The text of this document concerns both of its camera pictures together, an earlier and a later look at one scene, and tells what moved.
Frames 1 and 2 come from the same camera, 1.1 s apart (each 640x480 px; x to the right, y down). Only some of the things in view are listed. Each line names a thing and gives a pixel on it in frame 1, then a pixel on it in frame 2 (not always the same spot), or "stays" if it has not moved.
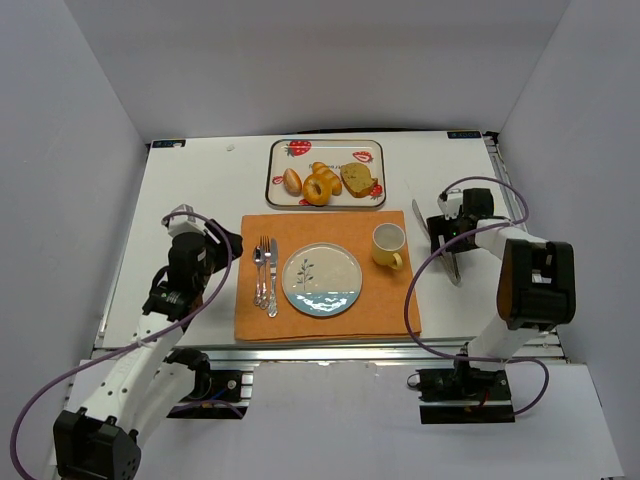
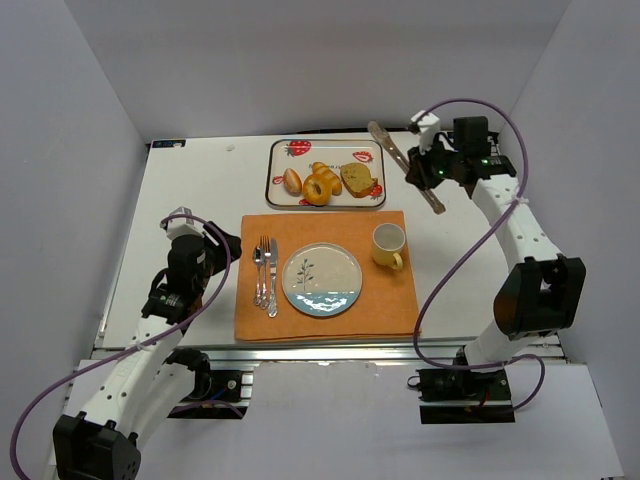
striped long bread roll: (321, 168) stays
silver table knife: (273, 302) stays
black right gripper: (442, 236) to (417, 168)
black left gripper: (218, 245) stays
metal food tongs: (450, 261) to (403, 164)
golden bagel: (316, 189) stays
